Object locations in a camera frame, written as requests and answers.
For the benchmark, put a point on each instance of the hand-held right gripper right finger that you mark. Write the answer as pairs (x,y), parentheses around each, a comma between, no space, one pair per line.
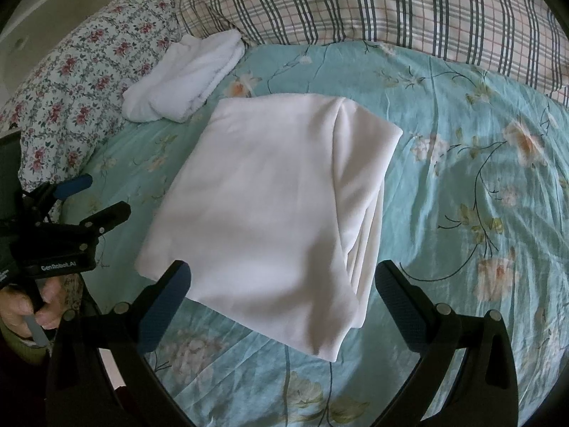
(400,307)

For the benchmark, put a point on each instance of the person's left forearm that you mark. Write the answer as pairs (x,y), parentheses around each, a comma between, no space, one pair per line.
(20,351)

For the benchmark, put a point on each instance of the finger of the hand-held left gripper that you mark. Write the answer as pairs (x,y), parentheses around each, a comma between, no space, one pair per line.
(73,186)
(106,215)

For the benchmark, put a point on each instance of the red floral pillow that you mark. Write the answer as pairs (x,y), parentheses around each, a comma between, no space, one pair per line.
(75,80)

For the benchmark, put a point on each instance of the teal floral bed sheet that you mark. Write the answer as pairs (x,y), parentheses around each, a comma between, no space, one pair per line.
(466,187)

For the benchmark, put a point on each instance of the large white garment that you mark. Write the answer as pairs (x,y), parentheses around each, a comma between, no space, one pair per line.
(266,209)

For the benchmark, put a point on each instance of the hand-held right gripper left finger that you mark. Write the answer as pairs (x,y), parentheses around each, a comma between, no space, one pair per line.
(164,311)

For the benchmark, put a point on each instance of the small white folded garment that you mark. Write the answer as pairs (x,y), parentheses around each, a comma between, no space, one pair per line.
(178,80)

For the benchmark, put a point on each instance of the plaid pillow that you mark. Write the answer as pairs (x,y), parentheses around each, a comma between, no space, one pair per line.
(355,4)

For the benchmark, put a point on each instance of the white cabinet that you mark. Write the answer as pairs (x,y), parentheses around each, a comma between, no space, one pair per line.
(44,31)

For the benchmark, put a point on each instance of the person's left hand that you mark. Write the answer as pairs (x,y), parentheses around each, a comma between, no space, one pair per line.
(13,309)

